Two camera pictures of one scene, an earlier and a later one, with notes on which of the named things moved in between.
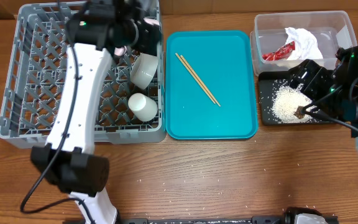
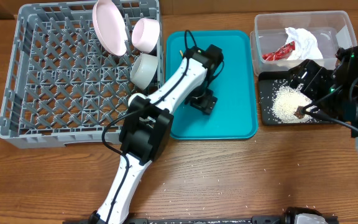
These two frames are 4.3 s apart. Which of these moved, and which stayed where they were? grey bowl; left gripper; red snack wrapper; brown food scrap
Moved: left gripper
Stayed: brown food scrap; red snack wrapper; grey bowl
